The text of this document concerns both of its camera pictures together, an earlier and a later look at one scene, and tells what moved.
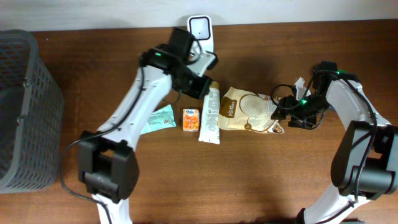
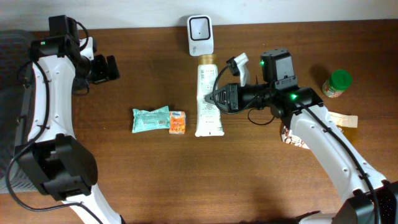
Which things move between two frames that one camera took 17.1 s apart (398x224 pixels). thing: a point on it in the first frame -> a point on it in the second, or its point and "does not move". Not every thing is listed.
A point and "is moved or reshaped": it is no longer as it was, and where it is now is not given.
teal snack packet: x=161 y=119 does not move
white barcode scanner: x=201 y=26 does not move
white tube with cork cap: x=209 y=130 is moved or reshaped
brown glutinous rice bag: x=240 y=110 -> x=346 y=123
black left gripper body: x=196 y=88 -> x=99 y=70
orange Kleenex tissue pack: x=191 y=120 -> x=177 y=122
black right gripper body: x=301 y=114 -> x=249 y=94
